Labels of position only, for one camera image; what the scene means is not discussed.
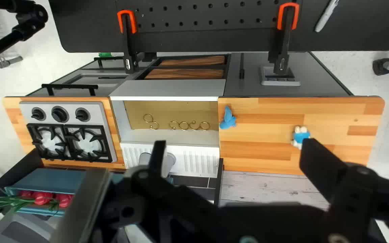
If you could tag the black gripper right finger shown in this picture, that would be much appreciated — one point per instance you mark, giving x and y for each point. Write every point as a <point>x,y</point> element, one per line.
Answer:
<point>323,170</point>

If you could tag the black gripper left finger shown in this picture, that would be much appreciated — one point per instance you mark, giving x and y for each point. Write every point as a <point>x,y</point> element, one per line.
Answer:
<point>157,157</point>

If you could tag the blue white doll on counter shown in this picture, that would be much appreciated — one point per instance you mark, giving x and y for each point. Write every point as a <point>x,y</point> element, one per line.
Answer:
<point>300,134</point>

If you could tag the grey toy sink basin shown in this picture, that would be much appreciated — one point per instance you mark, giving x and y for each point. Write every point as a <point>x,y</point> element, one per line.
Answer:
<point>182,113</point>

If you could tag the toy stove top with burners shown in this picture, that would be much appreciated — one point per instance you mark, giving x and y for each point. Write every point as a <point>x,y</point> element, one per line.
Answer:
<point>76,132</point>

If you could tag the wooden toy kitchen counter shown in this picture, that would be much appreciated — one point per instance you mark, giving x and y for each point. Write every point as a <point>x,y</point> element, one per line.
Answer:
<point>240,134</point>

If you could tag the blue tray with red items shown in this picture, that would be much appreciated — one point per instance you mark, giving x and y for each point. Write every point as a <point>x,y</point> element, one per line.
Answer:
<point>43,192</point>

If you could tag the black pegboard panel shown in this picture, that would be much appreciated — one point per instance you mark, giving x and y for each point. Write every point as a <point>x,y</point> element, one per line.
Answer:
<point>88,26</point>

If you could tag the left orange black clamp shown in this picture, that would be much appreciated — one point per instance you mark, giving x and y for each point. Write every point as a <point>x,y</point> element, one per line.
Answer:
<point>128,29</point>

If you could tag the orange black clamp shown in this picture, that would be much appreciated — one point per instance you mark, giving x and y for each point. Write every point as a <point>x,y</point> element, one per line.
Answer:
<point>128,29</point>
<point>278,74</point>

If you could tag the right orange black clamp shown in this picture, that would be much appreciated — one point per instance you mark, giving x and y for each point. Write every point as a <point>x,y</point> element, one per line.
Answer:
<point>278,74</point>

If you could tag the black tripod leg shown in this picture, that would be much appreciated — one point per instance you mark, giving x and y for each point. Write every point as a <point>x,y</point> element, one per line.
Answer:
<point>31,18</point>

